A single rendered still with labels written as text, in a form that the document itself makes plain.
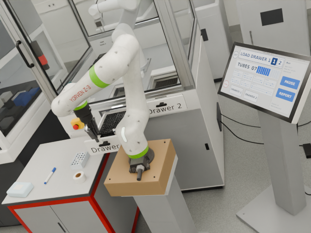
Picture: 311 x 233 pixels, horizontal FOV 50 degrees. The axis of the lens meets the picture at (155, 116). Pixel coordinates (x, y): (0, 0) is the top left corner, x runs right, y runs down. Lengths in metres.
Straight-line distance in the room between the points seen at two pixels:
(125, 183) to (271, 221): 1.10
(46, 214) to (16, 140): 0.64
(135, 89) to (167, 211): 0.72
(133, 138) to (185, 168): 0.95
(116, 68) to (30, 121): 1.47
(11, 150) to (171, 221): 1.25
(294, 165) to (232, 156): 0.92
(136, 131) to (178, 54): 0.59
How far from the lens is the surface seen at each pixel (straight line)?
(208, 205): 2.67
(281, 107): 1.71
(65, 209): 2.21
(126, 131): 1.68
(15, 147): 2.64
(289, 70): 1.72
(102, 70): 1.49
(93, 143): 2.09
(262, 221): 2.47
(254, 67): 1.85
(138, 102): 1.76
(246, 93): 1.85
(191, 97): 2.17
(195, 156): 2.48
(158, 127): 2.34
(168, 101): 2.18
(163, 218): 2.05
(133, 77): 1.68
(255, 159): 2.93
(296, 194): 2.35
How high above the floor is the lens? 1.98
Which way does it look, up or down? 31 degrees down
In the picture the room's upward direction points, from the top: 22 degrees counter-clockwise
